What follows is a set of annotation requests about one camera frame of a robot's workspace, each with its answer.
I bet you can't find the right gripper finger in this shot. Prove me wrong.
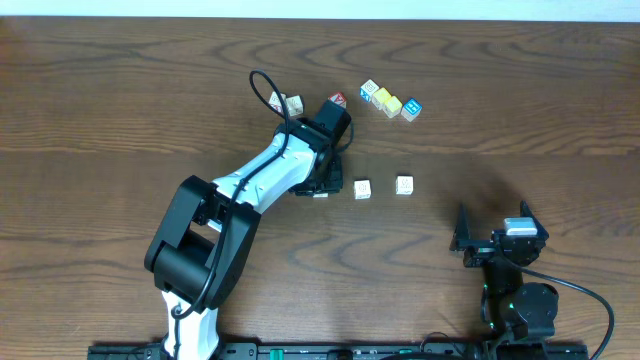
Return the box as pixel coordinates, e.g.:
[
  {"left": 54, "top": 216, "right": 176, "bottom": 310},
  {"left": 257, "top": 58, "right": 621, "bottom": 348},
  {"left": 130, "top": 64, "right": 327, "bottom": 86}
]
[
  {"left": 520, "top": 200, "right": 543, "bottom": 231},
  {"left": 453, "top": 204, "right": 471, "bottom": 241}
]

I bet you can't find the white block soccer ball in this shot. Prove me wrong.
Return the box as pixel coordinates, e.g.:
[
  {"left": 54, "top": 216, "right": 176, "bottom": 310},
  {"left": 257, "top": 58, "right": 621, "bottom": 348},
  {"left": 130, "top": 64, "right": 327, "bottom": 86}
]
[{"left": 354, "top": 180, "right": 372, "bottom": 200}]

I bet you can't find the white block letter M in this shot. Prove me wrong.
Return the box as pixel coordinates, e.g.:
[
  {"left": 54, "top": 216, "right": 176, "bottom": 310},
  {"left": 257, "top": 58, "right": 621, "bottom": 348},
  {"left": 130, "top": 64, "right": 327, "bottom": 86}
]
[{"left": 395, "top": 175, "right": 414, "bottom": 195}]

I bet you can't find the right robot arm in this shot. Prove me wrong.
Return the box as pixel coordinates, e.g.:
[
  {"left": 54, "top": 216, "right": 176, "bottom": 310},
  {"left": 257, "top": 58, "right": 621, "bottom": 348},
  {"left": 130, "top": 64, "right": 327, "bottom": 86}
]
[{"left": 449, "top": 202, "right": 559, "bottom": 359}]

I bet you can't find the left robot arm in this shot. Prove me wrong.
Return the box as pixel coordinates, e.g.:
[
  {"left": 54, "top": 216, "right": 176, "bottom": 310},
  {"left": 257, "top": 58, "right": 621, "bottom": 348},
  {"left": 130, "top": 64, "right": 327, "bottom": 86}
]
[{"left": 144, "top": 122, "right": 347, "bottom": 359}]

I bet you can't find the white block beside red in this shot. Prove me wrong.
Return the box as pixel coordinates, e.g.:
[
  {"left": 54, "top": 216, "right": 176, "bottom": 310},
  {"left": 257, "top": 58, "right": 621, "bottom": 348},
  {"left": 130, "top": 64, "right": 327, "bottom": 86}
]
[{"left": 285, "top": 95, "right": 304, "bottom": 117}]

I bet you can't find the red letter A block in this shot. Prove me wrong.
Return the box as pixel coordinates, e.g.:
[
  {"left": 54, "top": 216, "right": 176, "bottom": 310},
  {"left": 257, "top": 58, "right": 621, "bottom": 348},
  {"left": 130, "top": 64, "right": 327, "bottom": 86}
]
[{"left": 329, "top": 92, "right": 347, "bottom": 108}]

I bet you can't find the white block red side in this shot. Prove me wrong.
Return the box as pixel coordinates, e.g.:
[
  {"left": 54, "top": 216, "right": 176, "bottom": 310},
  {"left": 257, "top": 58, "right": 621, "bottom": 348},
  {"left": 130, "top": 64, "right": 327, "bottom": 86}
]
[{"left": 268, "top": 91, "right": 286, "bottom": 114}]

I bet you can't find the yellow block left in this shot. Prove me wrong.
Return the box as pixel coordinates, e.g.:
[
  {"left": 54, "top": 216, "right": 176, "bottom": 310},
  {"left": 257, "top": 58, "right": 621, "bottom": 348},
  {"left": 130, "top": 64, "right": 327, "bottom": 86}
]
[{"left": 371, "top": 87, "right": 391, "bottom": 110}]

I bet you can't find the yellow block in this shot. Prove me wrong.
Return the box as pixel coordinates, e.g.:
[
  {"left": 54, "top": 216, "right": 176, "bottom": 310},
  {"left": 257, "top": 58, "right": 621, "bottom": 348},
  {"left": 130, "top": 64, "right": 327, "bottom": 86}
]
[
  {"left": 382, "top": 96, "right": 403, "bottom": 118},
  {"left": 371, "top": 87, "right": 391, "bottom": 110}
]

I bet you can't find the yellow block right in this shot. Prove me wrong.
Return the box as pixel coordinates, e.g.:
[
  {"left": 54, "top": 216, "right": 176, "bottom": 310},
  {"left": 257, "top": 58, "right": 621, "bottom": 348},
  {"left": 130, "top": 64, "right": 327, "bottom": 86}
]
[{"left": 382, "top": 96, "right": 403, "bottom": 118}]

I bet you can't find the white block blue side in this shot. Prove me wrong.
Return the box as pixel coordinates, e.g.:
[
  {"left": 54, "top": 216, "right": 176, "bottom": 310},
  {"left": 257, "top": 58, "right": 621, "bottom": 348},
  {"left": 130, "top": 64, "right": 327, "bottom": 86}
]
[{"left": 359, "top": 79, "right": 380, "bottom": 102}]

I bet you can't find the blue top block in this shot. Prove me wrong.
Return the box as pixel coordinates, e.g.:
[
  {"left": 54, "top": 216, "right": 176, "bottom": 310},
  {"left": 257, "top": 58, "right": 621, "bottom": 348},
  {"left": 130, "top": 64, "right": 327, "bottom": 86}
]
[{"left": 401, "top": 98, "right": 422, "bottom": 122}]

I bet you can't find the right black cable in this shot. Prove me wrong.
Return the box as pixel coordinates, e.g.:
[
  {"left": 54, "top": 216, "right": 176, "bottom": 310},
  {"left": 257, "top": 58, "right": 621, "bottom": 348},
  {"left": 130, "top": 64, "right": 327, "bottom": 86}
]
[{"left": 494, "top": 254, "right": 616, "bottom": 360}]

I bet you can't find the black cable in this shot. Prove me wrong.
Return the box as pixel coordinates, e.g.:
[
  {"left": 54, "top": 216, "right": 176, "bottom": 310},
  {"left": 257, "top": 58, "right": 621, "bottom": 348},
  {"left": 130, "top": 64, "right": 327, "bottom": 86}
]
[
  {"left": 494, "top": 254, "right": 616, "bottom": 360},
  {"left": 169, "top": 69, "right": 356, "bottom": 321}
]

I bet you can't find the left black cable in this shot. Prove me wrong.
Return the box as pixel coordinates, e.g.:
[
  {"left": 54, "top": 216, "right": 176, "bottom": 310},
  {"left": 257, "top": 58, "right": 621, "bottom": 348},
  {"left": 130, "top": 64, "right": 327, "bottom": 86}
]
[{"left": 169, "top": 69, "right": 356, "bottom": 321}]

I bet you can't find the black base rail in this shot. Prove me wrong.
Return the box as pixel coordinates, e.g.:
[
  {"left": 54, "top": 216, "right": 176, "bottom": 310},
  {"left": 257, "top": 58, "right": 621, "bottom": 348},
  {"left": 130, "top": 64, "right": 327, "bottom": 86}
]
[{"left": 87, "top": 342, "right": 588, "bottom": 360}]

